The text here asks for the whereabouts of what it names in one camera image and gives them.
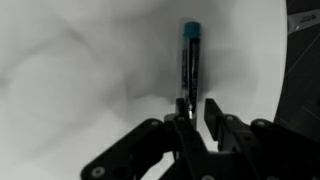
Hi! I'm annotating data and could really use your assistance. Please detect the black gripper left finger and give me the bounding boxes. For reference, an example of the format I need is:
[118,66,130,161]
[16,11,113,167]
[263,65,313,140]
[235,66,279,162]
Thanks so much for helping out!
[80,97,209,180]

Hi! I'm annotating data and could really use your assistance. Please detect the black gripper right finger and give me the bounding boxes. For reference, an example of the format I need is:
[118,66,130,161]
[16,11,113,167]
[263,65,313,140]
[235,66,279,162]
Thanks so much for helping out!
[203,98,320,180]

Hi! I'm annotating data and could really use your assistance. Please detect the teal capped marker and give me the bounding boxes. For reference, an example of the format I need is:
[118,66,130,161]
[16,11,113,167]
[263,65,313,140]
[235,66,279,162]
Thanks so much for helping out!
[175,21,203,129]

